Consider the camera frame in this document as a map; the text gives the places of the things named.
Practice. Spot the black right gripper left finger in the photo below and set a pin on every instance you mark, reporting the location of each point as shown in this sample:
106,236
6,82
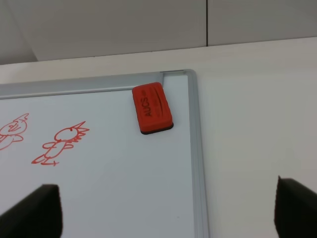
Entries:
38,215

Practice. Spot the aluminium framed whiteboard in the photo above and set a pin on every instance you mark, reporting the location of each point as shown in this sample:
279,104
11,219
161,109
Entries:
114,181

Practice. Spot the red whiteboard eraser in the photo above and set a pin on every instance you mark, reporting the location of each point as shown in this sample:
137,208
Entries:
152,109

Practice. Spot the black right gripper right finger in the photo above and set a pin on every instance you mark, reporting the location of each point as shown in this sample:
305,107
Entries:
295,212

